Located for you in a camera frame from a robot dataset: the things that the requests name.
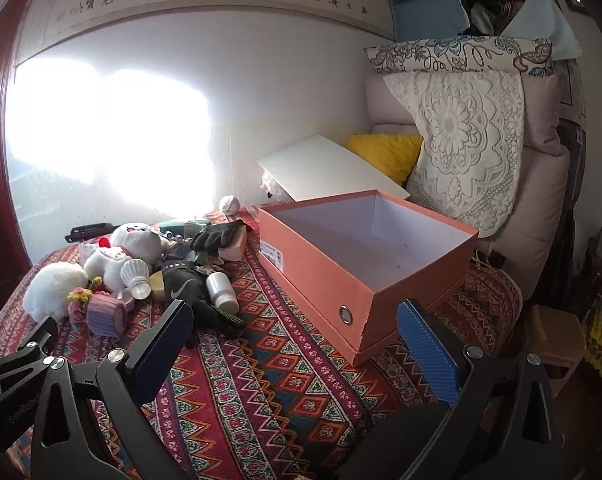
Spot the teal case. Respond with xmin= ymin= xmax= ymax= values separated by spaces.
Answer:
xmin=159 ymin=219 xmax=212 ymax=234

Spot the calligraphy wall scroll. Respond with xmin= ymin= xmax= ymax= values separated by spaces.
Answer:
xmin=46 ymin=0 xmax=397 ymax=61

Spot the black glove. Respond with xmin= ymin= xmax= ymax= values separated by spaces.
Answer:
xmin=190 ymin=220 xmax=245 ymax=257
xmin=156 ymin=259 xmax=245 ymax=335

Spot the red patterned tablecloth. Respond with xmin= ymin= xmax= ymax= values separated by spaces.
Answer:
xmin=0 ymin=205 xmax=524 ymax=480

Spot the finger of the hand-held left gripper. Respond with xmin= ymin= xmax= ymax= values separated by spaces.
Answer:
xmin=0 ymin=316 xmax=60 ymax=454

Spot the light blue cushion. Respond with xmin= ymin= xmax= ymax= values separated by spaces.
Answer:
xmin=500 ymin=0 xmax=583 ymax=61

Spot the black umbrella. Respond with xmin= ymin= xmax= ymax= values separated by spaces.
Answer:
xmin=65 ymin=222 xmax=122 ymax=244

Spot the white plastic bottle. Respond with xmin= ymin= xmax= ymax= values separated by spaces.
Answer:
xmin=206 ymin=272 xmax=241 ymax=314

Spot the orange cardboard box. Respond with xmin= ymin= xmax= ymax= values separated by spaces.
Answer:
xmin=257 ymin=190 xmax=480 ymax=366

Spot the white lace cloth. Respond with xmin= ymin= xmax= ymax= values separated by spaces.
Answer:
xmin=383 ymin=71 xmax=525 ymax=239

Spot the round white plush toy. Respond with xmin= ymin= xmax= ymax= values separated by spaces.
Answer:
xmin=23 ymin=261 xmax=90 ymax=322

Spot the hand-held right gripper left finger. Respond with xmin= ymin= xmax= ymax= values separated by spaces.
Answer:
xmin=30 ymin=299 xmax=196 ymax=480

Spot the white plush bear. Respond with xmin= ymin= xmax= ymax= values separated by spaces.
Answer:
xmin=83 ymin=223 xmax=170 ymax=294

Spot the yellow pillow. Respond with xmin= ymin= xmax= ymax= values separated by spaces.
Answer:
xmin=345 ymin=133 xmax=425 ymax=187

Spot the white light bulb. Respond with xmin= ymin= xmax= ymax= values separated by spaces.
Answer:
xmin=120 ymin=259 xmax=155 ymax=302

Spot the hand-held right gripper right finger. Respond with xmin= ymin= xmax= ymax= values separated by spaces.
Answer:
xmin=336 ymin=299 xmax=566 ymax=480

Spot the orange plastic stool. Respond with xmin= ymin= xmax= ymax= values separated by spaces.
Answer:
xmin=520 ymin=305 xmax=587 ymax=397

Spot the small pink box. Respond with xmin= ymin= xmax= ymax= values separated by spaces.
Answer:
xmin=215 ymin=227 xmax=247 ymax=261

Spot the pink knitted pouch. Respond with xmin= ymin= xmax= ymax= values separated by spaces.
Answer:
xmin=85 ymin=292 xmax=130 ymax=338

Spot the black power adapter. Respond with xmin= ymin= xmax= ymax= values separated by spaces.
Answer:
xmin=476 ymin=249 xmax=507 ymax=272

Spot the floral pillow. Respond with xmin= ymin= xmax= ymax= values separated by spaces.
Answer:
xmin=364 ymin=36 xmax=553 ymax=77

